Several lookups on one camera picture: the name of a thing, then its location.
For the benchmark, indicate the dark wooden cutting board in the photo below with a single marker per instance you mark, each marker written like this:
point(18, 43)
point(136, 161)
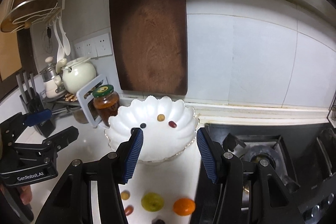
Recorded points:
point(149, 40)

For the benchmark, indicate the yellow longan in bowl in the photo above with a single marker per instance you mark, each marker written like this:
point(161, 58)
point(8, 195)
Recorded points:
point(160, 118)

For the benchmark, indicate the yellow longan fruit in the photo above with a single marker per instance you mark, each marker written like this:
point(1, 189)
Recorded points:
point(125, 195)

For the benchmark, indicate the black gas stove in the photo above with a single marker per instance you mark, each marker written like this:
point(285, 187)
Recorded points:
point(269, 174)

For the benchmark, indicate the green apple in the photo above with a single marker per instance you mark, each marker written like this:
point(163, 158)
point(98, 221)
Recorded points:
point(152, 202)

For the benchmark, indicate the black knife block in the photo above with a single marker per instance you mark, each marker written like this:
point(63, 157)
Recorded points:
point(32, 103)

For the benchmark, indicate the white scalloped fruit bowl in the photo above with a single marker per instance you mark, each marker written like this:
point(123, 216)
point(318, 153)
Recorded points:
point(160, 141)

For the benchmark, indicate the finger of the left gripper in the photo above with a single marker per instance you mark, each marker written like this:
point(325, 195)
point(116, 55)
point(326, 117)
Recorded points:
point(59, 141)
point(32, 119)

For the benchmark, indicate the cream ceramic teapot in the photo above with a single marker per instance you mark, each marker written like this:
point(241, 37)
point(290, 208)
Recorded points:
point(77, 73)

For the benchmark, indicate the white wall rack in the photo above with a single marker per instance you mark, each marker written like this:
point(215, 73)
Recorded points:
point(24, 13)

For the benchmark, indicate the small steel lidded pot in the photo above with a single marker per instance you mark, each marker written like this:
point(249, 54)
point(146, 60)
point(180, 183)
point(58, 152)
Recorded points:
point(52, 81)

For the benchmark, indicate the red jujube in bowl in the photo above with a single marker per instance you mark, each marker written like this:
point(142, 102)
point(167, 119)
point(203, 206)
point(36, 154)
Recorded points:
point(172, 124)

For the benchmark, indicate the white hanging spoon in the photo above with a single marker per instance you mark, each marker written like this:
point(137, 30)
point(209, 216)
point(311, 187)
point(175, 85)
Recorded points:
point(64, 48)

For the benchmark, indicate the orange tangerine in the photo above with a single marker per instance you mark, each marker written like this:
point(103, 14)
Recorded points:
point(184, 206)

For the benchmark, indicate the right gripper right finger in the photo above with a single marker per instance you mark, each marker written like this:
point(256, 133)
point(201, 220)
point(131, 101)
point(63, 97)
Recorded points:
point(208, 154)

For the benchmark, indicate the glass jar green lid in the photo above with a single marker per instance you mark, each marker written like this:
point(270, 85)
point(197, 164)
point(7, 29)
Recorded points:
point(106, 101)

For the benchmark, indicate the dark grape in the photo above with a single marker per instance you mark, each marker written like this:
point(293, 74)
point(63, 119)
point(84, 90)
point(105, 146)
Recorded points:
point(159, 221)

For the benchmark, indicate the wall power sockets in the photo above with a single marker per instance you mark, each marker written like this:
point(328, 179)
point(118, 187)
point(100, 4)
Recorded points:
point(96, 47)

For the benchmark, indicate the person left hand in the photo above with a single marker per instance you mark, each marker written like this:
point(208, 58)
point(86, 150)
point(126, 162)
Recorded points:
point(26, 194)

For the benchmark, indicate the red cherry tomato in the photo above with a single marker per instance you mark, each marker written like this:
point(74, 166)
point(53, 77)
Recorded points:
point(128, 210)

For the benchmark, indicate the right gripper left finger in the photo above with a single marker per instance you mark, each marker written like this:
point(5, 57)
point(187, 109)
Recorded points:
point(129, 154)

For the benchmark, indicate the white picture frame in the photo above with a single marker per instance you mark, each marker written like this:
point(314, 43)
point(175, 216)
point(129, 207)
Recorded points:
point(85, 98)

